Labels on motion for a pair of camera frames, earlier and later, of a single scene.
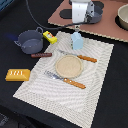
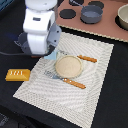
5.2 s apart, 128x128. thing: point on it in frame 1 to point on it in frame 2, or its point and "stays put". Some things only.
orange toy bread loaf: (18, 75) stays put
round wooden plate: (69, 66) stays put
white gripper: (81, 10) to (43, 33)
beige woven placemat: (71, 102) stays put
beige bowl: (123, 15) stays put
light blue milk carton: (77, 42) to (52, 56)
